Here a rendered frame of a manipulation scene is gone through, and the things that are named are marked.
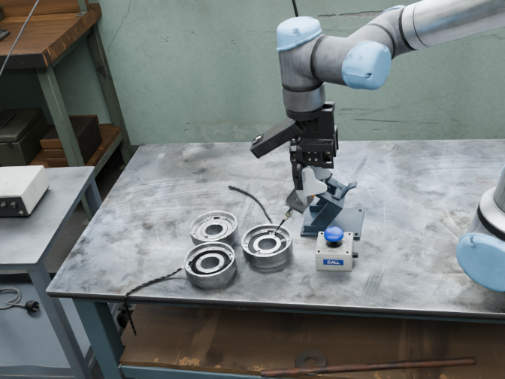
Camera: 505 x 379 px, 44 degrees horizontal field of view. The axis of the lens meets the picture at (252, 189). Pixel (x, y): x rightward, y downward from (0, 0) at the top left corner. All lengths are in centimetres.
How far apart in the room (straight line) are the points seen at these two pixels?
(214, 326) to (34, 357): 77
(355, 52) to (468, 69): 186
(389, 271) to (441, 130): 177
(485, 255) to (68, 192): 127
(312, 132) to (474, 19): 34
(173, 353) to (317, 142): 64
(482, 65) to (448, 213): 150
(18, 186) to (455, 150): 118
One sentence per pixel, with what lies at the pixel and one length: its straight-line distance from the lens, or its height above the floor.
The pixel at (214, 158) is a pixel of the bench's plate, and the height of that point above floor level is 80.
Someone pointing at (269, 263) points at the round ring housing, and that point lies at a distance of 125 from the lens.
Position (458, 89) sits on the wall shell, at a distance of 287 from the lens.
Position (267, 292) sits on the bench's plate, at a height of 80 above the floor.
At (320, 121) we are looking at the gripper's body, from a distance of 112.
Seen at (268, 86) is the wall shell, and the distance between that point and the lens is 290.
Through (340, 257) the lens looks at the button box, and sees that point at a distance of 122.
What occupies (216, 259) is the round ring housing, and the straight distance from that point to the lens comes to 128.
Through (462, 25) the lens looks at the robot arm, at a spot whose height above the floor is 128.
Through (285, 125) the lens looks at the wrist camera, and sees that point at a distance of 115.
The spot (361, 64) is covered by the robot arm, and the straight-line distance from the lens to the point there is 99.
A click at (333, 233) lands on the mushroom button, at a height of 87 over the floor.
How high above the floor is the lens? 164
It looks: 34 degrees down
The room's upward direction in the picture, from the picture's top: 9 degrees counter-clockwise
